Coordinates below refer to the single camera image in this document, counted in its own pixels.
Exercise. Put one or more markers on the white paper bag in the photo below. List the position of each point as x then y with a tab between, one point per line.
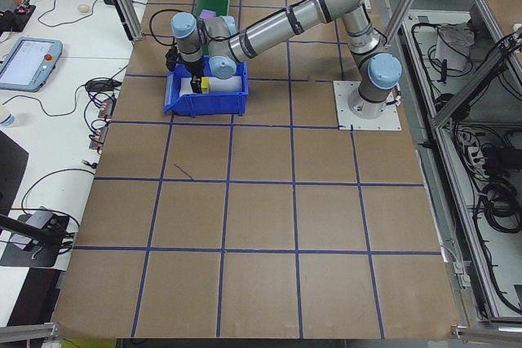
452	51

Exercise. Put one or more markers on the black device on stand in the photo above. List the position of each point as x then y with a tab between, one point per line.
36	252

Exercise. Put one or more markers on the purple foam block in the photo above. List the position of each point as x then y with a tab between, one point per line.
209	14

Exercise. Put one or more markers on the yellow foam block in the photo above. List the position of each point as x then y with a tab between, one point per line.
205	85

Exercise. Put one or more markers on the white side table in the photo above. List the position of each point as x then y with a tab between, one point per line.
61	69

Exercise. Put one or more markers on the black electronics box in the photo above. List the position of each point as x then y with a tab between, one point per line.
18	18

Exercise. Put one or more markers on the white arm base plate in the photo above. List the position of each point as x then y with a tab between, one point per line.
346	120

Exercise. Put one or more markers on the flat black adapter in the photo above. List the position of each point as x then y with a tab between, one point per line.
102	85

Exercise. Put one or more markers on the brown circuit board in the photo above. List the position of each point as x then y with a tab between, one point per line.
99	139
107	109

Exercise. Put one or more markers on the blue grey teach pendant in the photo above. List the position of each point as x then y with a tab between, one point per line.
24	63

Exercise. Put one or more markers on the V-shaped metal bar frame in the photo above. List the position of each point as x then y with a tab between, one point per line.
465	94

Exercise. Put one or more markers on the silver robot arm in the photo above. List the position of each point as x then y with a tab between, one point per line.
277	25

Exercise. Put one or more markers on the blue plastic storage bin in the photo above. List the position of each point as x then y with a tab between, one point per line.
204	105

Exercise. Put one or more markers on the white oval mouse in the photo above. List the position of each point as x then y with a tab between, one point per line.
83	8

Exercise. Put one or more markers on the black flat panel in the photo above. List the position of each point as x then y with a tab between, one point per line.
10	173

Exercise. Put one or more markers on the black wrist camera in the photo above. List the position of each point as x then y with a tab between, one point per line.
171	60

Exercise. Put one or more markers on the aluminium corner bar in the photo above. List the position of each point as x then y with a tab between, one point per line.
28	329
485	331

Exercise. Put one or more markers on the grey metal bracket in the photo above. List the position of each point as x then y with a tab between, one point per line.
461	276

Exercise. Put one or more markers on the white foam pad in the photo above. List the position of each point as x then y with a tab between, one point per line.
226	85

